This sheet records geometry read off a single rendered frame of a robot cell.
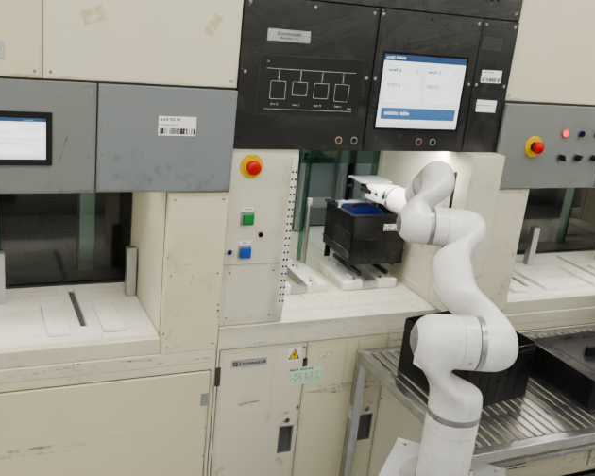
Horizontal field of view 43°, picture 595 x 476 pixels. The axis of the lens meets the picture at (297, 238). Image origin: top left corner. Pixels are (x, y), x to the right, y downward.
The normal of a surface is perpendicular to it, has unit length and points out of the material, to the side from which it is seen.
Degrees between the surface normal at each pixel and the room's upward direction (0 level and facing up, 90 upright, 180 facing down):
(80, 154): 90
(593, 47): 90
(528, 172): 90
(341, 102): 90
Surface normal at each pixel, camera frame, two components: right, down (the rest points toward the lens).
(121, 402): 0.40, 0.33
